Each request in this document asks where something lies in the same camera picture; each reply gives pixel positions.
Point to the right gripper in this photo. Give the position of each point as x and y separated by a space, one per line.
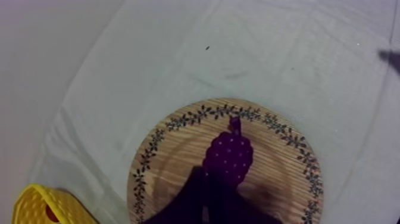
393 60

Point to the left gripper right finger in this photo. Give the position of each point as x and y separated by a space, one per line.
228 208

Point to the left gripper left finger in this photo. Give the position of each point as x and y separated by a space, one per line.
187 203

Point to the purple toy grapes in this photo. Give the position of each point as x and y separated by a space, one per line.
229 153

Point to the round wooden board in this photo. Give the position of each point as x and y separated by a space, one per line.
275 175

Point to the yellow plastic basket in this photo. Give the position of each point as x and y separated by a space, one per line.
31 206

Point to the small red fruit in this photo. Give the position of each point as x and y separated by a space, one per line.
51 214

